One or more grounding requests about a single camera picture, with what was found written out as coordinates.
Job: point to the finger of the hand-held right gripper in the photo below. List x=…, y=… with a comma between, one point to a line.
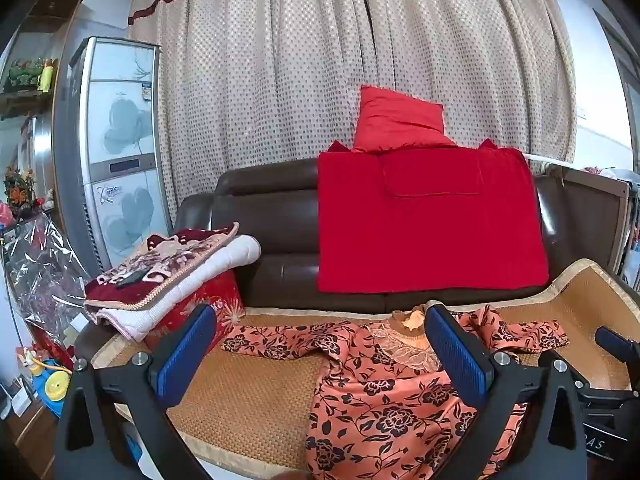
x=620, y=346

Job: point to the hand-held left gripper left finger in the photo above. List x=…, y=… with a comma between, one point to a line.
x=185, y=355

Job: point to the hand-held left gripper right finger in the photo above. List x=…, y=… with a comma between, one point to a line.
x=457, y=355

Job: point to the orange floral garment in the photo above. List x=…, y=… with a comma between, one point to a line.
x=380, y=410

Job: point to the folded floral quilt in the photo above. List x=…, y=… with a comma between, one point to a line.
x=165, y=305

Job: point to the red gift box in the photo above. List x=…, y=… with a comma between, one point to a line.
x=210, y=295

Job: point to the woven sofa mat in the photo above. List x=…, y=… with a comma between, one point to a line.
x=250, y=385

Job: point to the black remote control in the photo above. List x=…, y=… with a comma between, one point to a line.
x=131, y=278

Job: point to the red towel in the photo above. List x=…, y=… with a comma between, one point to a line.
x=430, y=230

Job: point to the blue and yellow toy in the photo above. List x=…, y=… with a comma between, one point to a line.
x=50, y=385

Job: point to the clear plastic sheet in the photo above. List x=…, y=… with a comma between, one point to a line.
x=45, y=275

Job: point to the brown leather sofa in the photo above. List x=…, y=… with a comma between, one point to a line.
x=280, y=220

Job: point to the floor-standing air conditioner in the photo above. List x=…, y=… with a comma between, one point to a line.
x=125, y=160

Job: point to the artificial flower bouquet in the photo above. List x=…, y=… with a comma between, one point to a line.
x=20, y=187

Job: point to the red pillow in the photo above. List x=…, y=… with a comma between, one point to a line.
x=395, y=120

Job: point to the beige dotted curtain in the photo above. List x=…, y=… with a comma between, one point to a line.
x=275, y=85

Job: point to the yellow bottle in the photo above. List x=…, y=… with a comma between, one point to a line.
x=46, y=76

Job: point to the green ornament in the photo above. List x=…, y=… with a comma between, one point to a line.
x=24, y=72

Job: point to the wooden display cabinet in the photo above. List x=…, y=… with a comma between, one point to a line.
x=45, y=25

